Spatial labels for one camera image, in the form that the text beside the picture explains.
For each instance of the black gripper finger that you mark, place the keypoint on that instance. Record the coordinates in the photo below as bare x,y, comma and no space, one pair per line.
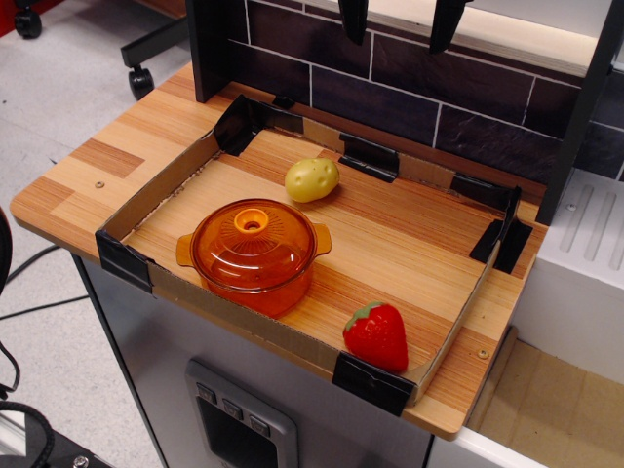
354,16
447,16

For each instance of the orange transparent pot lid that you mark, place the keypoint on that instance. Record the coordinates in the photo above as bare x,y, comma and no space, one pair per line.
253,245

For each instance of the orange transparent pot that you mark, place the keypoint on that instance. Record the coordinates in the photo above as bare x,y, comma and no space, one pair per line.
274,303

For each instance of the yellow toy potato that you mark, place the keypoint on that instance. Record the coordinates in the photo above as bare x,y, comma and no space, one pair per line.
310,180

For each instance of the red toy strawberry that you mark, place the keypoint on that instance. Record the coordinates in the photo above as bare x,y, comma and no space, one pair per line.
376,334

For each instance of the black chair base with casters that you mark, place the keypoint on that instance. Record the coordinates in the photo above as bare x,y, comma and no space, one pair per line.
28,26

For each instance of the cardboard fence with black tape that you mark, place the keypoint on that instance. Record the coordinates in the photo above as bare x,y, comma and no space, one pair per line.
450,252

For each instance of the white toy sink unit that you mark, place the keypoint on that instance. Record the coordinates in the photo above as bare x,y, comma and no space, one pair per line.
554,396

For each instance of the grey toy oven front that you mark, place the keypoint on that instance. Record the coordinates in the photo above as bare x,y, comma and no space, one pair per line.
211,398

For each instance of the black shelf frame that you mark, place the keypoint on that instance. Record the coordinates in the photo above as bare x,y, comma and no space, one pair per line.
528,92

